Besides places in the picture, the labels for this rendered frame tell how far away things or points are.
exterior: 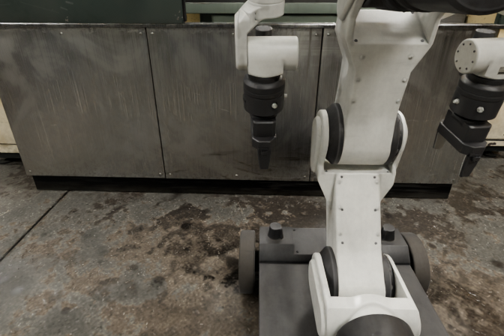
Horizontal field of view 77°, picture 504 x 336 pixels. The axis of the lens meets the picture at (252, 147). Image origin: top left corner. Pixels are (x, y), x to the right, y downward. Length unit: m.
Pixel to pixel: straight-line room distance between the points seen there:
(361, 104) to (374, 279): 0.39
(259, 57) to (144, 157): 1.06
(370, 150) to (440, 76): 0.84
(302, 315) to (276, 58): 0.63
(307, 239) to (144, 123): 0.87
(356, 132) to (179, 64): 0.88
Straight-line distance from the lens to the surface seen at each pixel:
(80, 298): 1.29
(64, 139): 1.72
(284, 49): 0.63
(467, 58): 0.75
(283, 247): 1.03
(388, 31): 0.67
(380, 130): 0.72
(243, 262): 1.03
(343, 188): 0.78
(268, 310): 0.92
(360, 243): 0.80
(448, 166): 1.72
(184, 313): 1.15
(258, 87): 0.64
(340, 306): 0.74
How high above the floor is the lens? 0.90
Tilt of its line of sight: 25 degrees down
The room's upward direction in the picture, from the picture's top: straight up
